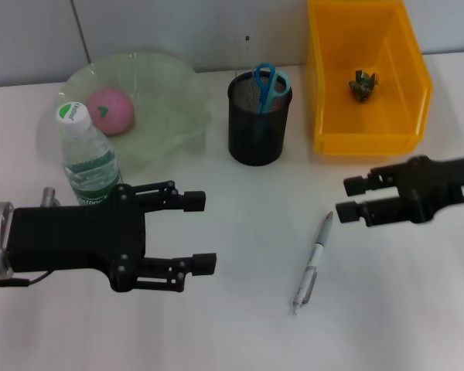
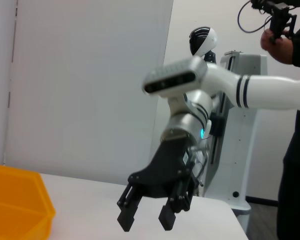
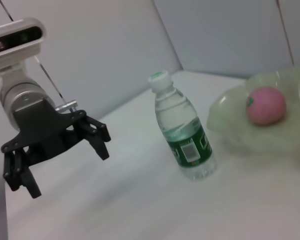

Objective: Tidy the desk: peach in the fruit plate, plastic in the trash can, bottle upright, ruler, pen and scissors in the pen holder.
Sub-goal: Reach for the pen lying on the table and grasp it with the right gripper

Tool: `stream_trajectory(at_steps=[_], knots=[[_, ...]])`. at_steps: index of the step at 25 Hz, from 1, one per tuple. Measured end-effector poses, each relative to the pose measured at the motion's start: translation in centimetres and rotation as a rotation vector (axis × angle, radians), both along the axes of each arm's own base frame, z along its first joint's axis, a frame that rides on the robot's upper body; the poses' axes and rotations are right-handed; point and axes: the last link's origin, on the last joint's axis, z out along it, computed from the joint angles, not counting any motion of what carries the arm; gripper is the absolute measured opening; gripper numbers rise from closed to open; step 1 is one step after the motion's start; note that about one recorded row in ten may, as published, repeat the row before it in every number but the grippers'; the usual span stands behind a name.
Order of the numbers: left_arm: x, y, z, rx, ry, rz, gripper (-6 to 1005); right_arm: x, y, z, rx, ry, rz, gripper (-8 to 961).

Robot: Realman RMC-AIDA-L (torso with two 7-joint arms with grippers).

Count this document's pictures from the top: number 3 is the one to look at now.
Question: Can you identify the green glass fruit plate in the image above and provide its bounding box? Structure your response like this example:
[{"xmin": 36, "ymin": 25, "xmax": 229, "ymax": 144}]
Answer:
[{"xmin": 206, "ymin": 66, "xmax": 300, "ymax": 173}]

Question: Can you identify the pink toy peach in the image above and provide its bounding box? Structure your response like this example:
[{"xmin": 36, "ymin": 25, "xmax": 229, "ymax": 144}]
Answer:
[{"xmin": 245, "ymin": 86, "xmax": 288, "ymax": 127}]

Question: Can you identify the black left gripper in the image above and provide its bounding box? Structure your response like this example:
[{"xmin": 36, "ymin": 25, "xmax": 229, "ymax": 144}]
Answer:
[{"xmin": 0, "ymin": 99, "xmax": 113, "ymax": 200}]

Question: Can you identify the clear green-label water bottle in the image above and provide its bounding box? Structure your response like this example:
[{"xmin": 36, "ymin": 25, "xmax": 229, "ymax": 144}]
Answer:
[{"xmin": 147, "ymin": 70, "xmax": 216, "ymax": 182}]

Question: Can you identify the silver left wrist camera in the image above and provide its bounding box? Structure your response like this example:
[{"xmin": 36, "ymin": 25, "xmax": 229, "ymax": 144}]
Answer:
[{"xmin": 0, "ymin": 16, "xmax": 45, "ymax": 70}]

